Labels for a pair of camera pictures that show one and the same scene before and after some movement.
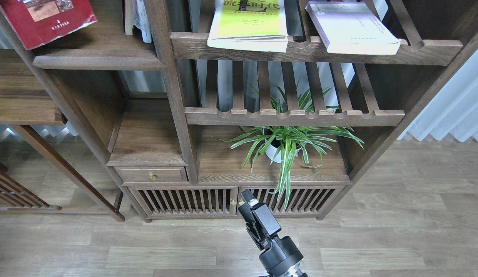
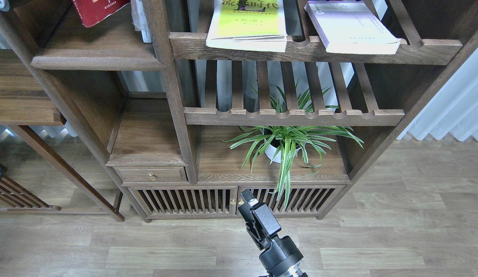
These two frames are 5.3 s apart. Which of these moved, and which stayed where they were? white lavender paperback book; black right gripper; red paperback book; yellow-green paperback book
Moved: red paperback book
Stayed: black right gripper; white lavender paperback book; yellow-green paperback book
